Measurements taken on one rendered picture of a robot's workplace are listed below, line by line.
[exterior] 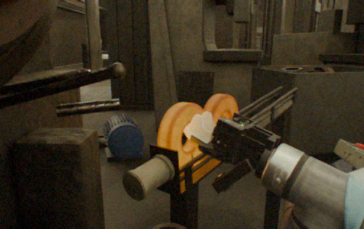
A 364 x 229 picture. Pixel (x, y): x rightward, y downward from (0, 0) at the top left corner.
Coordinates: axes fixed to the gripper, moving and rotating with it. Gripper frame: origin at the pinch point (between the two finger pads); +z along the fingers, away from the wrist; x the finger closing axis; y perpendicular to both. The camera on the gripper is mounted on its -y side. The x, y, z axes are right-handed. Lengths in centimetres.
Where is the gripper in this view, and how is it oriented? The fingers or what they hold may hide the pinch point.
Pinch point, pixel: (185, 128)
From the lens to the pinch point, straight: 65.9
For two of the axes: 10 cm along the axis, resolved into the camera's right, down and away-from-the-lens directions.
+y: 2.1, -8.9, -4.0
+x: -6.0, 2.0, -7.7
